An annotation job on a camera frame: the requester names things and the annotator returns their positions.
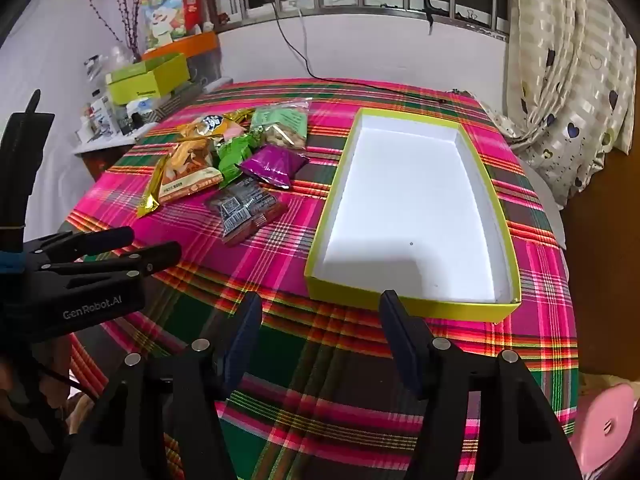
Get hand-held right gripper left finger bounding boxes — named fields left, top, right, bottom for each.
left=60, top=291, right=263, bottom=480

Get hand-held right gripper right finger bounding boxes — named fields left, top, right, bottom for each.
left=378, top=290, right=583, bottom=480

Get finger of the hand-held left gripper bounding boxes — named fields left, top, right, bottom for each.
left=42, top=241, right=182, bottom=283
left=37, top=226, right=135, bottom=261

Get orange white snack packet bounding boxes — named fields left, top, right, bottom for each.
left=157, top=140, right=224, bottom=205

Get grey snack packet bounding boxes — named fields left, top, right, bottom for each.
left=205, top=177, right=290, bottom=248

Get green pea packet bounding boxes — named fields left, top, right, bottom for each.
left=216, top=157, right=247, bottom=189
left=217, top=135, right=262, bottom=173

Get yellow chip bag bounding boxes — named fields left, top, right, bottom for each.
left=174, top=111, right=246, bottom=147

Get yellow-green cardboard box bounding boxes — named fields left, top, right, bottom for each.
left=303, top=107, right=522, bottom=324

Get purple snack packet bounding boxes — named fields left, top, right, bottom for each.
left=239, top=144, right=310, bottom=191

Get clear peanut bag green label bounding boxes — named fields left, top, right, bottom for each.
left=249, top=101, right=311, bottom=151

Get person's left forearm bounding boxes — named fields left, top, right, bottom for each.
left=0, top=360, right=98, bottom=480

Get plaid tablecloth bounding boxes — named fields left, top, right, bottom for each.
left=62, top=78, right=581, bottom=480

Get white side table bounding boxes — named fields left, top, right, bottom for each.
left=70, top=77, right=236, bottom=181

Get white blue packet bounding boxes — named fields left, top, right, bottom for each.
left=127, top=97, right=161, bottom=117

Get lime green box on shelf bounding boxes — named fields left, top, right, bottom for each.
left=105, top=52, right=192, bottom=103

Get striped box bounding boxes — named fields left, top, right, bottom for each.
left=150, top=77, right=206, bottom=122

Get clear glass vase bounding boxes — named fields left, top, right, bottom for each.
left=106, top=42, right=135, bottom=73

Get grey cushion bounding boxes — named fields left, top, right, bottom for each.
left=517, top=157, right=569, bottom=251

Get pink stool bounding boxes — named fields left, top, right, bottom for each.
left=567, top=382, right=640, bottom=476

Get purple flower branches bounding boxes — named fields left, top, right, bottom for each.
left=82, top=0, right=151, bottom=63

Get orange box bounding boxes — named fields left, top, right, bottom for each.
left=141, top=30, right=221, bottom=63

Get colourful cartoon carton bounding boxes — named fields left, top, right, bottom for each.
left=139, top=0, right=206, bottom=53

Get metal window grille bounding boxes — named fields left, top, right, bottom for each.
left=207, top=0, right=511, bottom=43

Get heart print curtain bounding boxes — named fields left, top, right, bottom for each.
left=502, top=0, right=640, bottom=211

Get black cable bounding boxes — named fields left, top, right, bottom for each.
left=260, top=0, right=448, bottom=106

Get white cable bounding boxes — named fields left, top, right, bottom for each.
left=295, top=7, right=314, bottom=77

